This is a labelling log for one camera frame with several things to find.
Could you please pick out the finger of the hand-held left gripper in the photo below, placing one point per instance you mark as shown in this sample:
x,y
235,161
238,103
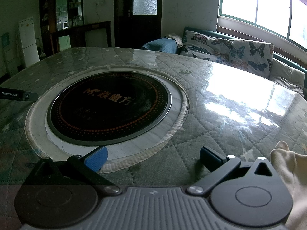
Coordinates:
x,y
14,95

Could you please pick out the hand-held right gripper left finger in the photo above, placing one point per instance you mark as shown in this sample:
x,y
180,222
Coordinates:
x,y
97,159

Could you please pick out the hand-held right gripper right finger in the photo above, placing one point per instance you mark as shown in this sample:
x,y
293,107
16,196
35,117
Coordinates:
x,y
211,158

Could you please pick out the cream garment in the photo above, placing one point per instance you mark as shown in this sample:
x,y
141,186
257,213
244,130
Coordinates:
x,y
295,172

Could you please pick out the blue cloth on sofa arm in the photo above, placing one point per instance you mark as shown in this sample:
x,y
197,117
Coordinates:
x,y
159,45

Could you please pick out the round black induction cooktop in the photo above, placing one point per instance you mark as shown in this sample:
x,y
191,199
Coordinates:
x,y
108,107

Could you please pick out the white refrigerator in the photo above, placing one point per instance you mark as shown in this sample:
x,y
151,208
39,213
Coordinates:
x,y
29,42

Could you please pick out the dark wooden cabinet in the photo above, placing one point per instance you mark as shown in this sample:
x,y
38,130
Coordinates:
x,y
79,33

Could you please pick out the butterfly print cushion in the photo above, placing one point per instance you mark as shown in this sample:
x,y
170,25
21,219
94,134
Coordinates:
x,y
251,57
206,46

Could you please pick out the beige cushion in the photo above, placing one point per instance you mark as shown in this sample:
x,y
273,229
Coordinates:
x,y
286,75

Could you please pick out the teal sofa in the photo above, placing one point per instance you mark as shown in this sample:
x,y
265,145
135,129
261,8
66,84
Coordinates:
x,y
287,61

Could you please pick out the folded pale towel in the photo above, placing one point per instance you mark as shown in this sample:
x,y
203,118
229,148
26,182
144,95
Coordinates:
x,y
174,39

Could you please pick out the dark wooden door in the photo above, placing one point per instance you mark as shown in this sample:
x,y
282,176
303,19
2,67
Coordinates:
x,y
138,28

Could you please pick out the window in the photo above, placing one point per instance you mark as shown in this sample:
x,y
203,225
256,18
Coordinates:
x,y
263,4

